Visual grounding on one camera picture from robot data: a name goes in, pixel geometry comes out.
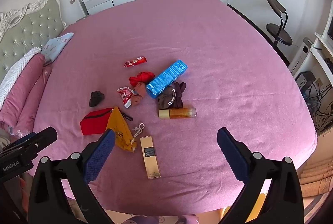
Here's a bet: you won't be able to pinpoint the brown rug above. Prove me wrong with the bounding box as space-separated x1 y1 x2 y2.
298 162 333 198

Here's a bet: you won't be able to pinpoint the white desk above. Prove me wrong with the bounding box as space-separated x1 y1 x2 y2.
289 19 333 133

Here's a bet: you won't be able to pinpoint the amber liquid bottle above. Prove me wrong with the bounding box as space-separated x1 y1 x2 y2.
159 107 197 120

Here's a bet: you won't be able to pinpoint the light blue pillow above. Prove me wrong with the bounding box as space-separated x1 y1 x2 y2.
40 32 75 64

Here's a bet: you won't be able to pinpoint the red cloth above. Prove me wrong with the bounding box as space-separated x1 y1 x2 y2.
129 72 155 88

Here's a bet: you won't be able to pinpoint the brown socks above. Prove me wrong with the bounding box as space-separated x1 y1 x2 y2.
130 82 146 107

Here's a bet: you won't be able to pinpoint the long red snack wrapper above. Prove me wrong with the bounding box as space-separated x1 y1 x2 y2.
123 56 148 68

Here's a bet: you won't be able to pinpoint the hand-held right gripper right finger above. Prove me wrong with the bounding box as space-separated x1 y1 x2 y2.
217 127 305 224

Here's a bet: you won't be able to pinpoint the pink folded quilt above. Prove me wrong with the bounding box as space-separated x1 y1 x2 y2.
0 54 52 136

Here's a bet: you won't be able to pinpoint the grey tufted headboard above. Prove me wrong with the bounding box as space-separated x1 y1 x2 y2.
0 0 67 84

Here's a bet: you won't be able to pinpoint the gold cardboard box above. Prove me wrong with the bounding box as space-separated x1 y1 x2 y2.
140 136 161 179

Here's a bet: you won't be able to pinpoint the black chair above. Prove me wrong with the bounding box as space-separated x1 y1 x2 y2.
265 0 293 49

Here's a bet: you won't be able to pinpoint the grey box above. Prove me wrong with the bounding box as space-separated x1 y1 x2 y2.
297 71 316 90

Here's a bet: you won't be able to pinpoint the black cables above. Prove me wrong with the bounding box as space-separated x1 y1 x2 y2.
307 84 333 133

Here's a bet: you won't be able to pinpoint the yellow drawstring bag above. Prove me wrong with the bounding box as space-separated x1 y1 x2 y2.
105 107 146 153

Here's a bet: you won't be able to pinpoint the red white wrapper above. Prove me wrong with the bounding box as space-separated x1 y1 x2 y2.
117 86 134 109

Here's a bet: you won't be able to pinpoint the purple printed cloth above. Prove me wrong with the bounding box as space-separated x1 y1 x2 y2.
122 215 201 224

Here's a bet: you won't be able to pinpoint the white appliance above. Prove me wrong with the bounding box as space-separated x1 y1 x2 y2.
289 37 314 71

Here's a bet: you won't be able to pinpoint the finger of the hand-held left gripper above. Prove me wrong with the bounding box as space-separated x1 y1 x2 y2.
4 132 37 147
2 126 58 160

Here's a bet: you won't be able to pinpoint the blue cardboard box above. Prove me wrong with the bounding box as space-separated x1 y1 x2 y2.
146 59 188 99

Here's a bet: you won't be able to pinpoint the dark sock with white lettering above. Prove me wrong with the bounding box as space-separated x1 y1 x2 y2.
157 86 178 111

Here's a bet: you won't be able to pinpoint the black rolled sock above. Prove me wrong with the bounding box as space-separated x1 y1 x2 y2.
89 90 105 107

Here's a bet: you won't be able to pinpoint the red zip pouch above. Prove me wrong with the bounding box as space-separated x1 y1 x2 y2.
80 108 115 135

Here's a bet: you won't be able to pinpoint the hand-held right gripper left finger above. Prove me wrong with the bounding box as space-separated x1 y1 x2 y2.
27 129 116 224

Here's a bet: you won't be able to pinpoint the pink bed sheet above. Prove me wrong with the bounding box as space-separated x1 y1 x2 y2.
0 0 318 217

